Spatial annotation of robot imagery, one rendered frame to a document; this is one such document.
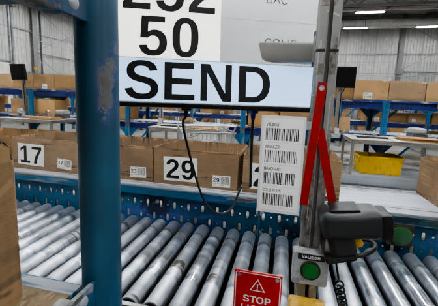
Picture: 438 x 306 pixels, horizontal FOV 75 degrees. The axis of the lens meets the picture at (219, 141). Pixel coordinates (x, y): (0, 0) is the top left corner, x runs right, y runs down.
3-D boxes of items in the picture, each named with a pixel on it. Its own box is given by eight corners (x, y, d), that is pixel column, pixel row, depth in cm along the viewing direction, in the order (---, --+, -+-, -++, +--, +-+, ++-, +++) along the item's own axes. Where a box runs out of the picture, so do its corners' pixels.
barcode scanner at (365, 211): (397, 271, 48) (395, 211, 47) (323, 268, 51) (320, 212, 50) (384, 251, 55) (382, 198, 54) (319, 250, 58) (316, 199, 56)
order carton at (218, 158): (152, 183, 131) (152, 147, 129) (176, 169, 159) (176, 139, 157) (237, 193, 122) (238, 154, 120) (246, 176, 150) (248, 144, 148)
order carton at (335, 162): (240, 193, 122) (242, 154, 119) (249, 176, 150) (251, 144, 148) (339, 203, 113) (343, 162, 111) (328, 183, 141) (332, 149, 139)
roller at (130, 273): (111, 314, 75) (95, 312, 76) (182, 229, 125) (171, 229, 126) (109, 297, 74) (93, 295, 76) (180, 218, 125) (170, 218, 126)
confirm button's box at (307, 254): (291, 284, 56) (293, 252, 55) (290, 275, 59) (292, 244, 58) (327, 290, 55) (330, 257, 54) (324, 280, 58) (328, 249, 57)
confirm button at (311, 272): (301, 278, 55) (302, 263, 55) (301, 273, 57) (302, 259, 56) (317, 280, 55) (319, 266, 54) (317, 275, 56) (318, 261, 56)
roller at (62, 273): (47, 302, 80) (32, 295, 81) (139, 225, 130) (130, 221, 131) (49, 287, 79) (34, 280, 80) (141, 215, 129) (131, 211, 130)
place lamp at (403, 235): (390, 244, 103) (392, 226, 102) (388, 243, 105) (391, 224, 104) (411, 247, 102) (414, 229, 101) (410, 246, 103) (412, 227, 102)
